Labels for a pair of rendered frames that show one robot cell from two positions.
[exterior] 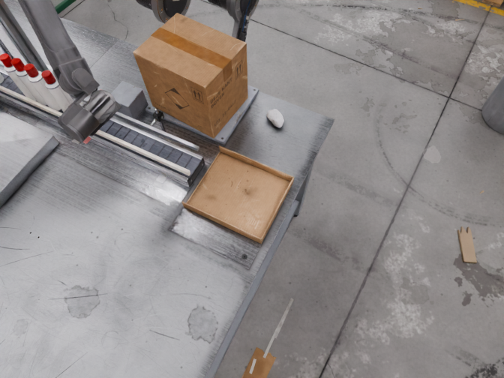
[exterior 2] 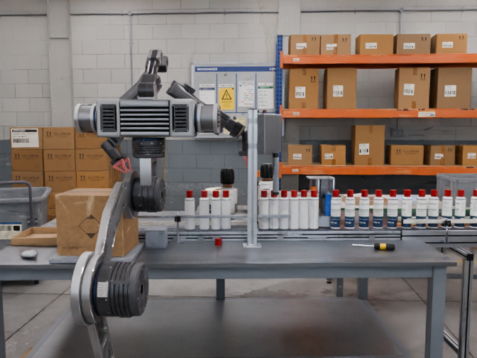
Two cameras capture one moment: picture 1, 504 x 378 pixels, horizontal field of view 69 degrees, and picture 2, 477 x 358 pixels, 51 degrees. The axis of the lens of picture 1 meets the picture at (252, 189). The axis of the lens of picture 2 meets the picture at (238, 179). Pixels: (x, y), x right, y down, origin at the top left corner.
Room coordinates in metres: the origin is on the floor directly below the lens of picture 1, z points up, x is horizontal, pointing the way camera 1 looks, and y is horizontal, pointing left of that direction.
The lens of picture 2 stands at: (3.28, -0.34, 1.43)
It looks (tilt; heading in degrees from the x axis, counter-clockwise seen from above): 6 degrees down; 151
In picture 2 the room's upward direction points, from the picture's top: straight up
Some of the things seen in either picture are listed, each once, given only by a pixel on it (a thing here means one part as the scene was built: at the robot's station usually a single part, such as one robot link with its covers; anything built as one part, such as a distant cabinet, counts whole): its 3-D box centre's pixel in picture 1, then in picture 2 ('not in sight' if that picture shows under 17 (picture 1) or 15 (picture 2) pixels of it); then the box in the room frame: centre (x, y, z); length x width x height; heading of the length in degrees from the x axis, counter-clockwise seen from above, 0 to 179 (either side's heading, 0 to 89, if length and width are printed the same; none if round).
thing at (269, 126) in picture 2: not in sight; (264, 133); (1.18, 0.98, 1.38); 0.17 x 0.10 x 0.19; 117
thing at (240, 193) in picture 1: (238, 192); (50, 236); (0.59, 0.04, 0.85); 0.30 x 0.26 x 0.04; 62
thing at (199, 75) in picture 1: (196, 76); (99, 220); (1.00, 0.20, 0.99); 0.30 x 0.24 x 0.27; 57
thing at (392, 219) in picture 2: not in sight; (392, 209); (1.42, 1.62, 0.98); 0.05 x 0.05 x 0.20
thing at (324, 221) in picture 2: not in sight; (319, 201); (1.17, 1.34, 1.01); 0.14 x 0.13 x 0.26; 62
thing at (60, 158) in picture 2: not in sight; (70, 184); (-3.02, 0.82, 0.70); 1.20 x 0.82 x 1.39; 63
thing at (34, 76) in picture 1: (43, 88); (204, 209); (0.96, 0.75, 0.98); 0.05 x 0.05 x 0.20
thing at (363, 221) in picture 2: not in sight; (363, 209); (1.35, 1.49, 0.98); 0.05 x 0.05 x 0.20
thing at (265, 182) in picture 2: not in sight; (266, 185); (0.61, 1.36, 1.04); 0.09 x 0.09 x 0.29
